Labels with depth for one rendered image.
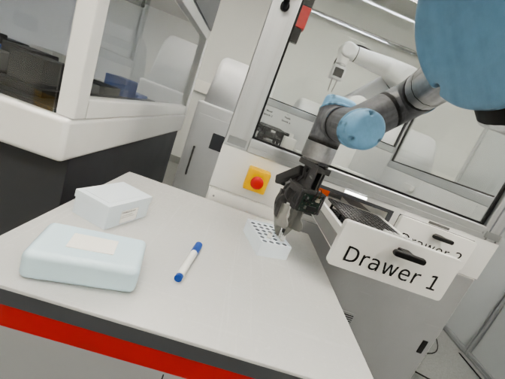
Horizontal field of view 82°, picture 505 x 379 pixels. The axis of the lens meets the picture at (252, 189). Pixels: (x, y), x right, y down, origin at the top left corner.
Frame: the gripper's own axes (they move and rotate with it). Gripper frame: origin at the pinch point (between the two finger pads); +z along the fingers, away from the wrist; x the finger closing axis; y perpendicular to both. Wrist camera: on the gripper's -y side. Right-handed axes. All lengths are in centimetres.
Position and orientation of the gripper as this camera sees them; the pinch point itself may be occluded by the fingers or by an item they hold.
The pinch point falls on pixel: (280, 229)
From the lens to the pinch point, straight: 77.0
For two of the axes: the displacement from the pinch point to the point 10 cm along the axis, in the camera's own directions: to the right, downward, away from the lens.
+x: 8.9, 2.4, 3.9
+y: 2.9, 3.6, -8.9
